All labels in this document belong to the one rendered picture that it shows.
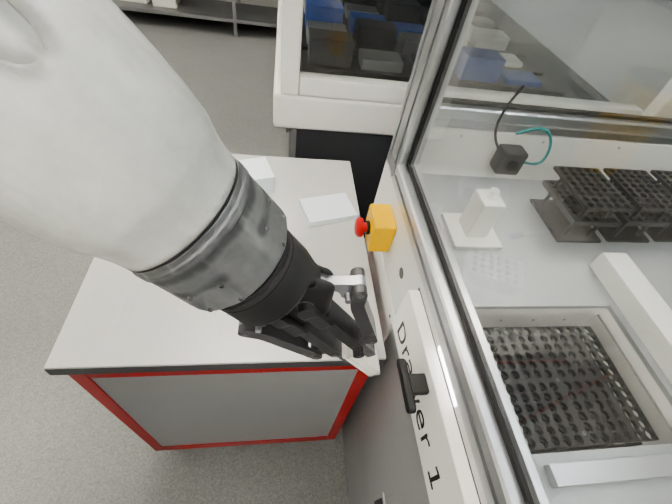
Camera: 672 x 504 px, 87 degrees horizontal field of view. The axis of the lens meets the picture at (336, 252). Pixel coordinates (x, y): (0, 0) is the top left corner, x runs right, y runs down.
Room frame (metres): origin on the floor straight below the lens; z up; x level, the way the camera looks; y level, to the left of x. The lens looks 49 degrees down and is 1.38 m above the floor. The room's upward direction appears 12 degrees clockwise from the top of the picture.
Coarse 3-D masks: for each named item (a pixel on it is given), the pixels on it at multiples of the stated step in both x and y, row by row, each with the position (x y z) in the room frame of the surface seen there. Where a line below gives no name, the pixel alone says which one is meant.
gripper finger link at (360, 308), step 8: (352, 272) 0.18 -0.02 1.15; (360, 272) 0.18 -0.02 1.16; (352, 288) 0.16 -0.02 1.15; (360, 288) 0.16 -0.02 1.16; (352, 296) 0.16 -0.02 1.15; (360, 296) 0.16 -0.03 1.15; (352, 304) 0.16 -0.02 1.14; (360, 304) 0.16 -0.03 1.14; (368, 304) 0.18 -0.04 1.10; (352, 312) 0.16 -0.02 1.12; (360, 312) 0.16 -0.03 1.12; (368, 312) 0.17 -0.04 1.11; (360, 320) 0.16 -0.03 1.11; (368, 320) 0.16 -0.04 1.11; (360, 328) 0.16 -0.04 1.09; (368, 328) 0.16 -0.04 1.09; (368, 336) 0.16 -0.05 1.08; (376, 336) 0.17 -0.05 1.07
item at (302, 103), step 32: (288, 0) 0.94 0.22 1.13; (288, 32) 0.94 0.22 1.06; (288, 64) 0.94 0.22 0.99; (288, 96) 0.94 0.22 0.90; (320, 96) 0.96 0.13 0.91; (352, 96) 0.98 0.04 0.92; (384, 96) 1.00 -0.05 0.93; (288, 128) 1.48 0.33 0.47; (320, 128) 0.96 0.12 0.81; (352, 128) 0.98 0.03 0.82; (384, 128) 1.01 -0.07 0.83; (352, 160) 1.01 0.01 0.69; (384, 160) 1.04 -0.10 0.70
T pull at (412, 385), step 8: (400, 360) 0.23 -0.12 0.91; (400, 368) 0.22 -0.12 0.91; (400, 376) 0.21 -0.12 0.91; (408, 376) 0.21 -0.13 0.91; (416, 376) 0.21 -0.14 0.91; (424, 376) 0.21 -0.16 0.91; (408, 384) 0.20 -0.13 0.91; (416, 384) 0.20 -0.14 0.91; (424, 384) 0.20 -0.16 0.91; (408, 392) 0.19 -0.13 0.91; (416, 392) 0.19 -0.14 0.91; (424, 392) 0.19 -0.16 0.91; (408, 400) 0.18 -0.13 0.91; (408, 408) 0.17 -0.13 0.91; (416, 408) 0.17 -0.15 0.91
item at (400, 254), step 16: (384, 176) 0.65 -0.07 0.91; (384, 192) 0.62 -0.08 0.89; (400, 224) 0.49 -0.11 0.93; (400, 240) 0.47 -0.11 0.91; (384, 256) 0.51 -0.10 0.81; (400, 256) 0.45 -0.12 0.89; (416, 272) 0.38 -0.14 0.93; (400, 288) 0.40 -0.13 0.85; (416, 288) 0.36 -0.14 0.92; (400, 304) 0.38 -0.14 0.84; (432, 320) 0.29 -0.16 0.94; (432, 336) 0.27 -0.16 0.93; (464, 432) 0.14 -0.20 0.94; (464, 448) 0.13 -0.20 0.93; (480, 480) 0.09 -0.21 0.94; (480, 496) 0.08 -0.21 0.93
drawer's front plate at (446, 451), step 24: (408, 312) 0.32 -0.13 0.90; (408, 336) 0.29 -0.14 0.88; (408, 360) 0.26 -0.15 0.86; (432, 360) 0.23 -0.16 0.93; (432, 384) 0.20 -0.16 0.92; (432, 408) 0.18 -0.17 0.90; (432, 432) 0.15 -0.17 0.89; (456, 432) 0.14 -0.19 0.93; (432, 456) 0.13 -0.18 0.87; (456, 456) 0.12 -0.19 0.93; (456, 480) 0.09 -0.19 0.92
